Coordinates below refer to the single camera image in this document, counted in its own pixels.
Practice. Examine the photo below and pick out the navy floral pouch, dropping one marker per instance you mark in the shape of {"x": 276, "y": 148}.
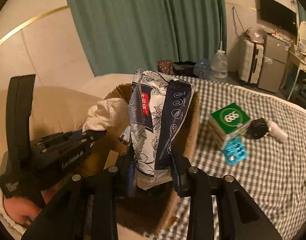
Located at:
{"x": 158, "y": 107}

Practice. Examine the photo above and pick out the green white medicine box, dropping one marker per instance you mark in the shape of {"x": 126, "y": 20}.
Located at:
{"x": 227, "y": 123}

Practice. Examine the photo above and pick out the green curtain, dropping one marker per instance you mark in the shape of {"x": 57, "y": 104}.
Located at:
{"x": 121, "y": 36}

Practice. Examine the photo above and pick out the large water bottle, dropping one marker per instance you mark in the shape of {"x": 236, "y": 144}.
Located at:
{"x": 219, "y": 66}

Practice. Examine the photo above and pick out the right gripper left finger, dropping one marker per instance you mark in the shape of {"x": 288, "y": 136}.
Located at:
{"x": 87, "y": 199}

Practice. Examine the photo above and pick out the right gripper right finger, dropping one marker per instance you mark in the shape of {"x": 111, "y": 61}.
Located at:
{"x": 239, "y": 216}

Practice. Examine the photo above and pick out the blue pill blister pack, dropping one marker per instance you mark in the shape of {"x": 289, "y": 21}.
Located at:
{"x": 234, "y": 151}

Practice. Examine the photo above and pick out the person's left hand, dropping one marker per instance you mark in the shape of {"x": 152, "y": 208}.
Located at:
{"x": 21, "y": 210}

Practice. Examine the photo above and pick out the black wall television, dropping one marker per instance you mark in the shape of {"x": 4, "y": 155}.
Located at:
{"x": 279, "y": 15}

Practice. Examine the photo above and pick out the cream scrunchie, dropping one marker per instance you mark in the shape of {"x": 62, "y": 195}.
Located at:
{"x": 107, "y": 114}

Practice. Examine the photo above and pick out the white suitcase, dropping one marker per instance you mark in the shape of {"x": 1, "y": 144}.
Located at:
{"x": 250, "y": 57}

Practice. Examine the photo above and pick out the silver mini fridge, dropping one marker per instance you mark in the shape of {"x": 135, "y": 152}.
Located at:
{"x": 273, "y": 66}

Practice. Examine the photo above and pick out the oval vanity mirror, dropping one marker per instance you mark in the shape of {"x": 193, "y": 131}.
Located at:
{"x": 302, "y": 34}

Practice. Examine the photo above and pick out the checkered bed sheet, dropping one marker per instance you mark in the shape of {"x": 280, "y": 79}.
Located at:
{"x": 271, "y": 171}

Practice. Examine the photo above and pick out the white dressing table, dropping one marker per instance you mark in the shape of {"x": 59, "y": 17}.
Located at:
{"x": 295, "y": 71}

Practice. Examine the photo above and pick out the brown cardboard box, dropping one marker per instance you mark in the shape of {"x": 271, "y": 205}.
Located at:
{"x": 152, "y": 210}

